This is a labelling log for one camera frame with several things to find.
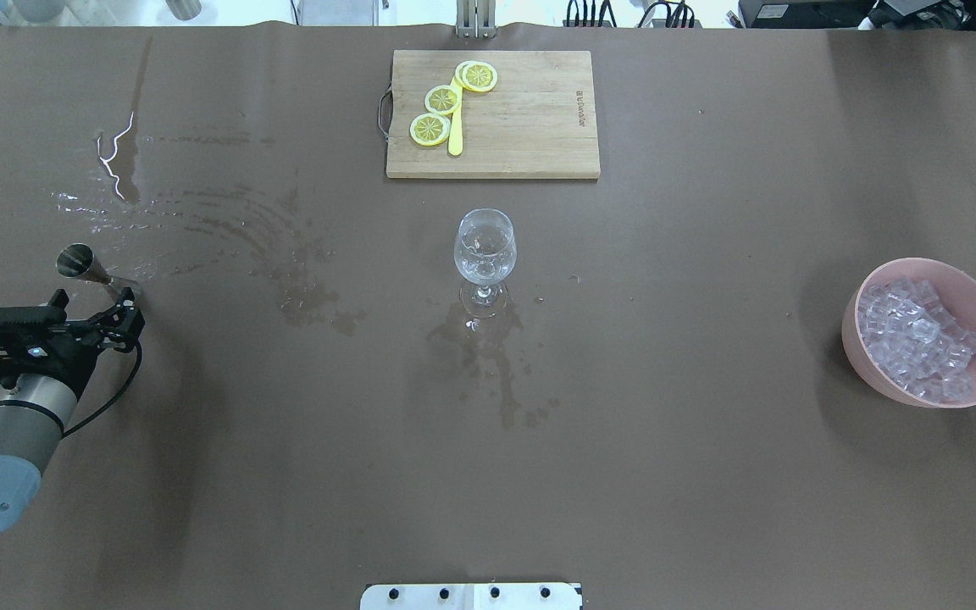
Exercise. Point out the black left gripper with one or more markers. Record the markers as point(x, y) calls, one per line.
point(112, 326)

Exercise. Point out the steel jigger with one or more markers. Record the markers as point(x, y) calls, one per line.
point(79, 262)

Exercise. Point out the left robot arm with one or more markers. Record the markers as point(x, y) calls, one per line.
point(34, 417)

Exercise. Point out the clear wine glass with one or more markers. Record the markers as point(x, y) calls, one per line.
point(485, 253)

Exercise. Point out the pile of ice cubes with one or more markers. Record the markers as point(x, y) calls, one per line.
point(908, 331)

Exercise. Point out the lemon slice near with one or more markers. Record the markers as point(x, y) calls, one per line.
point(430, 129)

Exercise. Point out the lemon slice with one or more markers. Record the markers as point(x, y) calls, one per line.
point(430, 129)
point(443, 100)
point(476, 76)

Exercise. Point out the yellow plastic knife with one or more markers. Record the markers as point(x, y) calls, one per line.
point(455, 143)

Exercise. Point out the lemon slice middle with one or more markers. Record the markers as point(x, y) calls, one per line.
point(443, 100)

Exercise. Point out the lemon slice far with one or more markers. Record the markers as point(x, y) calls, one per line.
point(476, 76)

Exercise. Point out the wooden cutting board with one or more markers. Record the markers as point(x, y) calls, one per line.
point(539, 122)

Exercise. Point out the pink bowl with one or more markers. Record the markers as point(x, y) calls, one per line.
point(956, 290)

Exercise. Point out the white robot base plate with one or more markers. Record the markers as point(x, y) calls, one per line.
point(490, 595)

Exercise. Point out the aluminium frame post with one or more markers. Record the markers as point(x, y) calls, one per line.
point(476, 19)

